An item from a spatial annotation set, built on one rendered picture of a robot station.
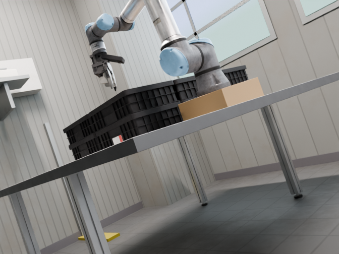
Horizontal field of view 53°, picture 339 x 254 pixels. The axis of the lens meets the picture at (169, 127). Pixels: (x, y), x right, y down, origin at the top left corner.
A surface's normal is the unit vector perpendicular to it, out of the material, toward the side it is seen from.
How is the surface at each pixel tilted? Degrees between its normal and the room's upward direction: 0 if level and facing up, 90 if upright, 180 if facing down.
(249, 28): 90
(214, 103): 90
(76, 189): 90
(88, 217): 90
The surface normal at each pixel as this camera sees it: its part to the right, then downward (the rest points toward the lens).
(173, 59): -0.64, 0.39
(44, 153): 0.61, -0.23
